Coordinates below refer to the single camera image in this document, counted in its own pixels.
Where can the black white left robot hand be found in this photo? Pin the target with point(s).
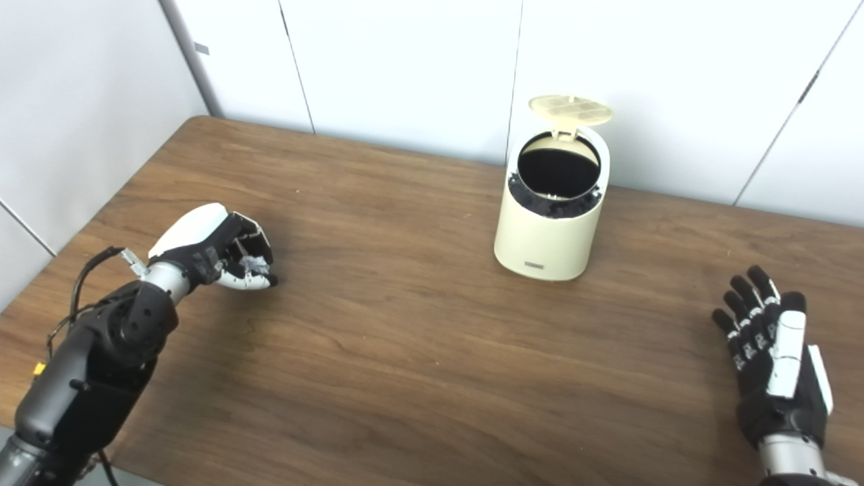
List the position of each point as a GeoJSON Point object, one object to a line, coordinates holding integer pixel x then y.
{"type": "Point", "coordinates": [192, 229]}

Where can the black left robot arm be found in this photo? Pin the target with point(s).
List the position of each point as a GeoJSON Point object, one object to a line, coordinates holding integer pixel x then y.
{"type": "Point", "coordinates": [94, 364]}

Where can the cream-colored lidded bin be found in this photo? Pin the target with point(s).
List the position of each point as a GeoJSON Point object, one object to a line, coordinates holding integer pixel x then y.
{"type": "Point", "coordinates": [547, 236]}

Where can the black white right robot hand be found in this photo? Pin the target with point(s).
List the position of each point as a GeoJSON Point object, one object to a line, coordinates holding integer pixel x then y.
{"type": "Point", "coordinates": [786, 364]}

